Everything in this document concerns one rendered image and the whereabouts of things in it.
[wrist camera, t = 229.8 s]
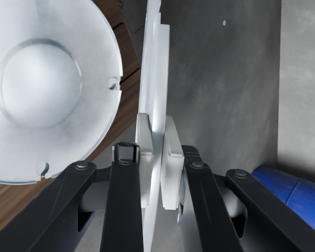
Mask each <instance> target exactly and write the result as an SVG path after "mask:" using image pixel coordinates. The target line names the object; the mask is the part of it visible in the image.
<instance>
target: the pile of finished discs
mask: <svg viewBox="0 0 315 252"><path fill-rule="evenodd" d="M121 76H123V66H122V58H121V53H120V49H119V45H118V42H117V39H116V37H115V34H114V32H113V30H112V28H111V26H110V24H109V22H108V21H107V19H106V17H105V16H104V14H103V13H102V12H101V10H100V9H99V8H98V7H97V6H96V4H95V3H94V2H93V1H92V0H0V184H5V185H28V184H35V183H37V181H40V180H41V178H43V177H45V179H47V178H50V177H51V178H55V177H57V176H58V175H59V174H60V173H61V172H62V171H63V170H64V169H65V168H66V167H67V166H68V165H70V164H71V163H73V162H77V161H84V160H85V159H86V158H87V157H88V156H89V155H90V154H91V153H92V152H93V151H94V150H95V149H96V148H97V146H98V145H99V144H100V143H101V141H102V140H103V139H104V137H105V136H106V134H107V132H108V131H109V129H110V127H111V125H112V123H113V121H114V118H115V116H116V113H117V110H118V107H119V104H120V99H121V94H122V91H121V90H120V81H121Z"/></svg>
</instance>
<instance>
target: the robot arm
mask: <svg viewBox="0 0 315 252"><path fill-rule="evenodd" d="M153 162H154V151H153V143H152V136H151V129H150V122H149V115H148V114H147V113H142V112H139V114H137V121H136V136H135V142H121V141H120V142H117V143H115V144H114V145H113V146H112V162H111V166H109V167H106V168H102V169H97V166H96V164H95V163H93V162H90V161H85V160H81V161H80V160H79V161H76V162H72V163H71V164H69V165H68V166H67V167H66V168H65V169H64V170H63V171H62V172H61V173H60V174H59V175H58V176H57V177H56V178H55V179H54V180H53V181H51V182H50V183H49V184H48V185H47V186H46V187H45V188H44V189H43V190H42V191H41V192H40V193H39V194H38V195H37V196H36V197H35V198H34V199H33V200H32V201H31V202H30V203H28V204H27V205H26V206H25V207H24V208H23V209H22V210H21V211H20V212H19V213H18V214H17V215H16V216H15V217H14V218H13V219H12V220H11V221H10V222H9V223H8V224H7V225H6V226H4V227H3V228H2V229H1V230H0V252H74V251H75V249H76V247H77V246H78V244H79V243H80V241H81V239H82V238H83V236H84V234H85V233H86V231H87V229H88V228H89V226H90V224H91V223H92V221H93V220H94V218H95V215H96V211H103V210H105V214H104V221H103V229H102V236H101V243H100V251H99V252H144V240H143V223H142V208H147V206H149V205H150V194H151V183H152V173H153ZM160 183H161V193H162V204H163V207H165V209H166V210H176V208H178V205H179V210H178V218H177V224H180V226H181V234H182V241H183V249H184V252H315V229H314V228H313V227H311V226H310V225H309V224H308V223H307V222H306V221H305V220H303V219H302V218H301V217H300V216H299V215H298V214H297V213H295V212H294V211H293V210H292V209H291V208H290V207H289V206H287V205H286V204H285V203H284V202H283V201H282V200H281V199H279V198H278V197H277V196H276V195H275V194H274V193H273V192H271V191H270V190H269V189H268V188H267V187H266V186H265V185H263V184H262V183H261V182H260V181H259V180H258V179H257V178H255V177H254V176H253V175H252V174H250V173H249V172H247V171H244V170H243V169H238V168H237V169H229V170H227V171H226V175H225V176H222V175H218V174H214V173H213V172H212V170H211V167H210V166H209V165H208V164H206V163H204V162H203V161H202V159H201V157H200V154H199V152H198V149H196V148H195V147H194V146H192V145H181V143H180V140H179V137H178V133H177V130H176V126H175V123H174V120H173V117H172V116H171V115H169V114H166V116H165V130H164V141H163V153H162V164H161V174H160ZM179 201H180V202H179Z"/></svg>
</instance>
